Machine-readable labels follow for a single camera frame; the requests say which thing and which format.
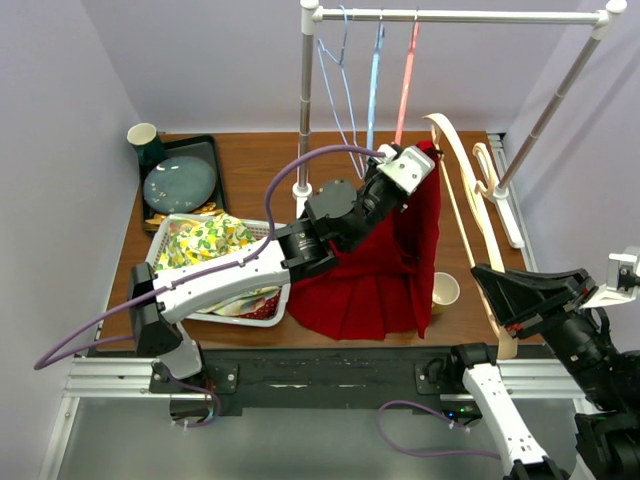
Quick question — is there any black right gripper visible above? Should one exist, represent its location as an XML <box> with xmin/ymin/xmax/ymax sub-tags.
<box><xmin>472</xmin><ymin>254</ymin><xmax>628</xmax><ymax>401</ymax></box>

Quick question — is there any light wooden hanger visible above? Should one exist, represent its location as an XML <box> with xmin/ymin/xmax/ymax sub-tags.
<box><xmin>423</xmin><ymin>113</ymin><xmax>518</xmax><ymax>360</ymax></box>

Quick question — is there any plain red garment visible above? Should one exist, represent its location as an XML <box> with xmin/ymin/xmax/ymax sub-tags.
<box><xmin>287</xmin><ymin>167</ymin><xmax>441</xmax><ymax>340</ymax></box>

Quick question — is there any light blue plastic hanger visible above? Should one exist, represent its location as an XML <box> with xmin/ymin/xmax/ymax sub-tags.
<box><xmin>366</xmin><ymin>23</ymin><xmax>385</xmax><ymax>149</ymax></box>

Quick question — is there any red polka dot skirt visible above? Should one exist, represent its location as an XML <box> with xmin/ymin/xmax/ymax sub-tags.
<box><xmin>241</xmin><ymin>295</ymin><xmax>280</xmax><ymax>321</ymax></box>

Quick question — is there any blue wire hanger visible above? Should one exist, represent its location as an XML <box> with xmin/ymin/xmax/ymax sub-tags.
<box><xmin>317</xmin><ymin>4</ymin><xmax>367</xmax><ymax>180</ymax></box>

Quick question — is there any pastel floral skirt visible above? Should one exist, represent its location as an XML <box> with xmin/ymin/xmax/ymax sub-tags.
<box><xmin>203</xmin><ymin>287</ymin><xmax>280</xmax><ymax>318</ymax></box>

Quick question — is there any pink plastic hanger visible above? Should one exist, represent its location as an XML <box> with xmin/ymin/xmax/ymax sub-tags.
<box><xmin>394</xmin><ymin>22</ymin><xmax>419</xmax><ymax>144</ymax></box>

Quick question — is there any yellow lemon print garment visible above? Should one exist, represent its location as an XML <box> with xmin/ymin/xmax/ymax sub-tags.
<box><xmin>158</xmin><ymin>213</ymin><xmax>257</xmax><ymax>270</ymax></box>

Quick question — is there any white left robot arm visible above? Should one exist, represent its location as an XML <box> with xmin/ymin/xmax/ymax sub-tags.
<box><xmin>128</xmin><ymin>158</ymin><xmax>426</xmax><ymax>392</ymax></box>

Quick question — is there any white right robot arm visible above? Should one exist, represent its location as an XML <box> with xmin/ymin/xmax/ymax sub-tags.
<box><xmin>439</xmin><ymin>257</ymin><xmax>639</xmax><ymax>479</ymax></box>

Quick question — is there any yellow mug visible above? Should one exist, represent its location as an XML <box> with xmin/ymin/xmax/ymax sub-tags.
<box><xmin>431</xmin><ymin>272</ymin><xmax>460</xmax><ymax>315</ymax></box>

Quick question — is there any gold cutlery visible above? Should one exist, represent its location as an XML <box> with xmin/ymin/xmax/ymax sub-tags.
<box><xmin>143</xmin><ymin>202</ymin><xmax>225</xmax><ymax>231</ymax></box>

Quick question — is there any black tray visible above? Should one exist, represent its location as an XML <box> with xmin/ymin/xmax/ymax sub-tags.
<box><xmin>139</xmin><ymin>135</ymin><xmax>227</xmax><ymax>235</ymax></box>

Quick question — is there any white plastic mesh basket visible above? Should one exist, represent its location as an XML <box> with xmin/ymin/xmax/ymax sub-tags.
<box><xmin>145</xmin><ymin>214</ymin><xmax>291</xmax><ymax>328</ymax></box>

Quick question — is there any teal ceramic plate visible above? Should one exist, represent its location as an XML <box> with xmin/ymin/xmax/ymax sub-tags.
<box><xmin>143</xmin><ymin>156</ymin><xmax>217</xmax><ymax>214</ymax></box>

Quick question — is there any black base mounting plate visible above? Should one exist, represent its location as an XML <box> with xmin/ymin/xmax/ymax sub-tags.
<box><xmin>149</xmin><ymin>344</ymin><xmax>506</xmax><ymax>419</ymax></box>

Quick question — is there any dark green cup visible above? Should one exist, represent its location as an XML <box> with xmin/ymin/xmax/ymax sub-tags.
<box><xmin>126</xmin><ymin>123</ymin><xmax>166</xmax><ymax>167</ymax></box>

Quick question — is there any silver white clothes rack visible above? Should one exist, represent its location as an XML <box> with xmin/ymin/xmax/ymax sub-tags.
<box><xmin>298</xmin><ymin>1</ymin><xmax>627</xmax><ymax>249</ymax></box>

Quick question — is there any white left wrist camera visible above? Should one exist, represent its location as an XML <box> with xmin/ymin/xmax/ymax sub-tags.
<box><xmin>376</xmin><ymin>144</ymin><xmax>436</xmax><ymax>196</ymax></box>

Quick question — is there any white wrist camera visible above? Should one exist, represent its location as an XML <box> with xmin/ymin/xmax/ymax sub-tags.
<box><xmin>581</xmin><ymin>246</ymin><xmax>639</xmax><ymax>309</ymax></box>
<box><xmin>376</xmin><ymin>144</ymin><xmax>436</xmax><ymax>196</ymax></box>

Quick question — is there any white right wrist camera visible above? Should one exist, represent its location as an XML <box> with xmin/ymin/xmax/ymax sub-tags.
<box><xmin>581</xmin><ymin>246</ymin><xmax>639</xmax><ymax>309</ymax></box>

